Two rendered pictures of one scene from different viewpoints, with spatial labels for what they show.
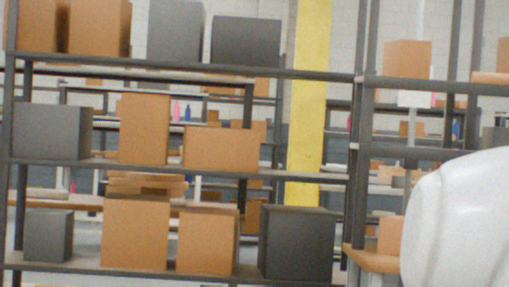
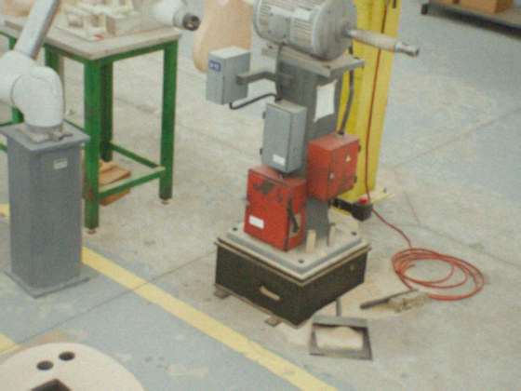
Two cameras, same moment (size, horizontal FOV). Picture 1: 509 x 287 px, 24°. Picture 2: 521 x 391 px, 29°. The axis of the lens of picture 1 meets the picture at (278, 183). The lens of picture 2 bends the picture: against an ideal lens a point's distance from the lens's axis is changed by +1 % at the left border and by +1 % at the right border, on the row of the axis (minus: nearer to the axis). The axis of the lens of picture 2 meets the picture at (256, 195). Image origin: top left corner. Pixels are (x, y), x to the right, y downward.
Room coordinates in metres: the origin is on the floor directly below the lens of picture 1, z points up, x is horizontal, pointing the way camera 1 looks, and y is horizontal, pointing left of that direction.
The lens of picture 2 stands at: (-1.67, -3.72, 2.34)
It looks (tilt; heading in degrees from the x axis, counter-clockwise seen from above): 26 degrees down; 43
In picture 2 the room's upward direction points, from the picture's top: 5 degrees clockwise
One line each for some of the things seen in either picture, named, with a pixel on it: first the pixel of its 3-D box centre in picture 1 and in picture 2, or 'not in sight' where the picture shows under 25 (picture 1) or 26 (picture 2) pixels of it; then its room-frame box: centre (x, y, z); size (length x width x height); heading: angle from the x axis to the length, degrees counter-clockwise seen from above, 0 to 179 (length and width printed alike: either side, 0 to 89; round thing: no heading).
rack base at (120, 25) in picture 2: not in sight; (110, 18); (1.24, 0.01, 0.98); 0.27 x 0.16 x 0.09; 92
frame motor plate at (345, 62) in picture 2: not in sight; (313, 56); (1.34, -1.19, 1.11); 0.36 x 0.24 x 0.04; 93
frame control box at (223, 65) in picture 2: not in sight; (244, 85); (1.09, -1.06, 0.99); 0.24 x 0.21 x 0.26; 93
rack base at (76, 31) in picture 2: not in sight; (85, 31); (1.09, 0.01, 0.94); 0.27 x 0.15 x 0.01; 92
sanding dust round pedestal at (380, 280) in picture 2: not in sight; (300, 249); (1.63, -1.01, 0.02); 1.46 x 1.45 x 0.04; 93
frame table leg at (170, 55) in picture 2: not in sight; (167, 124); (1.45, -0.19, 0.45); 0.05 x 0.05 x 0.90; 3
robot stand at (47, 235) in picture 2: not in sight; (46, 207); (0.55, -0.44, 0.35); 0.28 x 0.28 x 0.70; 86
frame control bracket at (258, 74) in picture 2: not in sight; (254, 75); (1.15, -1.06, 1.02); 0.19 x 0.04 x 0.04; 3
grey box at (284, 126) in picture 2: not in sight; (285, 104); (1.19, -1.20, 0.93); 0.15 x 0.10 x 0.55; 93
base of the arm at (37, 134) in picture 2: not in sight; (46, 128); (0.55, -0.46, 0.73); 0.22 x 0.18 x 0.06; 86
